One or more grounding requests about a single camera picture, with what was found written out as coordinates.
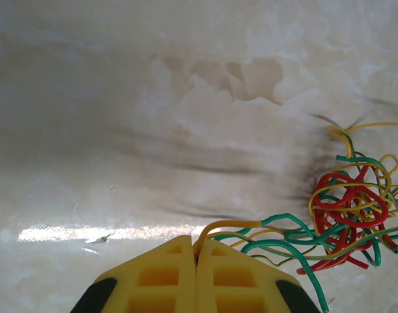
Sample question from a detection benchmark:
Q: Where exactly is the green cable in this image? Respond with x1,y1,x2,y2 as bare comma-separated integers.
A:
336,152,398,267
241,239,330,312

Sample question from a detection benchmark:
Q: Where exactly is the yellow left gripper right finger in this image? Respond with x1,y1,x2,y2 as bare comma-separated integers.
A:
196,239,298,313

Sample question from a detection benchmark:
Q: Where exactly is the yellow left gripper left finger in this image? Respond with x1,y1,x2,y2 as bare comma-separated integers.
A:
96,235,197,313

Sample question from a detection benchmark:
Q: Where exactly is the black wire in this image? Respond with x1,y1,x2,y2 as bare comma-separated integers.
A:
296,208,371,275

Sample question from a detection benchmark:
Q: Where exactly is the red cable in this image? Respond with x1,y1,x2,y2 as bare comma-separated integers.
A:
312,162,390,229

